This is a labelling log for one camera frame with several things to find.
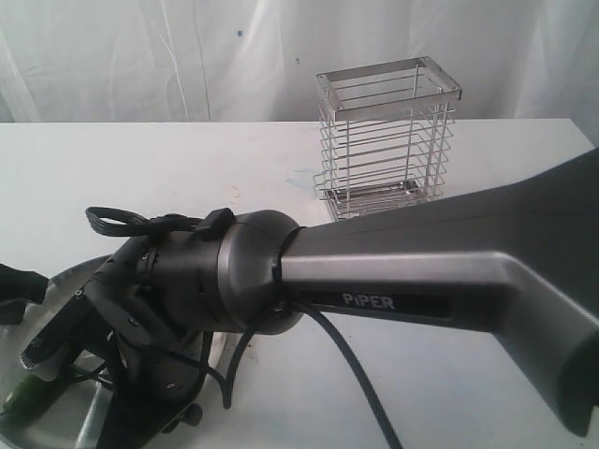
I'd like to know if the white backdrop curtain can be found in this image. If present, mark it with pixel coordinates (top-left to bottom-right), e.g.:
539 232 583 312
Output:
1 1 598 125

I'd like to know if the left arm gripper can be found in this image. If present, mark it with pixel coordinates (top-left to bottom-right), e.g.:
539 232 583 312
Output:
1 265 47 325

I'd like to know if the green cucumber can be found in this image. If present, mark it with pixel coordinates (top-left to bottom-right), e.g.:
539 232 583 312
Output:
3 375 52 412

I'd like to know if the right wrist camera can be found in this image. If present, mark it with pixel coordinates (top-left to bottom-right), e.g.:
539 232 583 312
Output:
21 282 118 383

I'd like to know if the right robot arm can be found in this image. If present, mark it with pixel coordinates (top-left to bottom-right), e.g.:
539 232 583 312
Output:
84 151 598 447

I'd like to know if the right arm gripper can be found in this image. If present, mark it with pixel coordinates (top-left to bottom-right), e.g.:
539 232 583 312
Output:
88 242 211 448

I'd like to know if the round steel plate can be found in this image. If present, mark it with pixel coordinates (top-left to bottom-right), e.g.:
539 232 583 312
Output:
1 257 215 448

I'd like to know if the wire cutlery holder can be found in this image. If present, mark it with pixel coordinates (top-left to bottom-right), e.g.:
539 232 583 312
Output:
314 56 462 221

